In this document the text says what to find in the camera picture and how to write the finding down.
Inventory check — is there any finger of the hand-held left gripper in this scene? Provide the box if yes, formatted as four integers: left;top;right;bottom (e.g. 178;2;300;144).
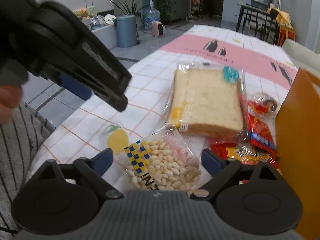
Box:
45;39;133;112
59;74;93;101

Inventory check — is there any beige sofa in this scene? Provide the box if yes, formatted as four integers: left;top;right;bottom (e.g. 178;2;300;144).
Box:
281;39;320;71

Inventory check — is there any yellow cloth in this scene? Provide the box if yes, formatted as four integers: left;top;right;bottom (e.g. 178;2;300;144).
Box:
267;3;292;28

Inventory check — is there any pink space heater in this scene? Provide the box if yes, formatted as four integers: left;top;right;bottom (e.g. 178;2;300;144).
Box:
150;20;167;38

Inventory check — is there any yellow plush toy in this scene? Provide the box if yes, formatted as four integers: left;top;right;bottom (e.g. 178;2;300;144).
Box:
74;8;90;20

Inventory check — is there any person's left hand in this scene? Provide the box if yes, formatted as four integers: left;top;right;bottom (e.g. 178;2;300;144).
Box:
0;85;23;125

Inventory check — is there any bagged toast bread slice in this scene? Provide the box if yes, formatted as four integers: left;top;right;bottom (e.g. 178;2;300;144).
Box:
164;62;247;141

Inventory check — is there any round chocolate snack packet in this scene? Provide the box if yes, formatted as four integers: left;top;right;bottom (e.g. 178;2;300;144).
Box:
252;92;280;113

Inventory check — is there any grey striped cloth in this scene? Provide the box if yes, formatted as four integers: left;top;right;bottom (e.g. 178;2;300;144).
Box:
0;102;57;240

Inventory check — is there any dark grey dresser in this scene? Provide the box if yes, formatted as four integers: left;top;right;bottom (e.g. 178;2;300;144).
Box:
170;0;191;22

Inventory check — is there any red snack packet yellow print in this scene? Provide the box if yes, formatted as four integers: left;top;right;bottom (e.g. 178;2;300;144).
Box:
209;139;282;174

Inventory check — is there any large water bottle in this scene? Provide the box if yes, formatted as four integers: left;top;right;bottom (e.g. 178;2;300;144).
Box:
141;0;161;31

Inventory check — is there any dark dining chair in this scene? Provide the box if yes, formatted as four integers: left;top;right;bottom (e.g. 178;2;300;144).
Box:
260;10;280;44
241;4;266;41

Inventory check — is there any dark dining table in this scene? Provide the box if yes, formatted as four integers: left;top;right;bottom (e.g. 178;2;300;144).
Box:
236;3;281;43

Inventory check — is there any orange cardboard box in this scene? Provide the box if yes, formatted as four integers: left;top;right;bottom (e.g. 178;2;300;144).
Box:
274;67;320;240

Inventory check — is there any plain red snack packet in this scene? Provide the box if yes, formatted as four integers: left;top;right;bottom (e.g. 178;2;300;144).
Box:
246;100;276;132

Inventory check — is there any clear bag of white peanuts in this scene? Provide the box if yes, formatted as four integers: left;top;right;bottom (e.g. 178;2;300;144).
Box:
114;127;213;198

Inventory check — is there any orange stool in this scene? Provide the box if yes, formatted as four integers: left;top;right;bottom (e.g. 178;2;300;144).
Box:
278;26;296;47

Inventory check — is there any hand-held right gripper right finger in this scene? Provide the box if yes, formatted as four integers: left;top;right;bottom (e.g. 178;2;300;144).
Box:
190;149;284;200

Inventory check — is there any shelf with toys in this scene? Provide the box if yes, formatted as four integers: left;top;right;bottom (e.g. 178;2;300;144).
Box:
190;0;208;15

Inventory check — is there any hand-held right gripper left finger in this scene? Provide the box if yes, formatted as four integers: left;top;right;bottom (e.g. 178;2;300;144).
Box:
32;148;124;200

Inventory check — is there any blue-grey trash bin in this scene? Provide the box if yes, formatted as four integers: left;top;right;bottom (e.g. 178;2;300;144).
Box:
115;14;138;48

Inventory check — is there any low grey bench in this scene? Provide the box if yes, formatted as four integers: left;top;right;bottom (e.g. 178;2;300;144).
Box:
89;23;118;53

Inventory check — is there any checked pink printed tablecloth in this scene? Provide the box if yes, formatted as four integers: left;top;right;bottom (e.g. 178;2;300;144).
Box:
37;24;300;195

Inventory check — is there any long-leaf potted plant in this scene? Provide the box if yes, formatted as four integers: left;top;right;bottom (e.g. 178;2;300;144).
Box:
109;0;140;17

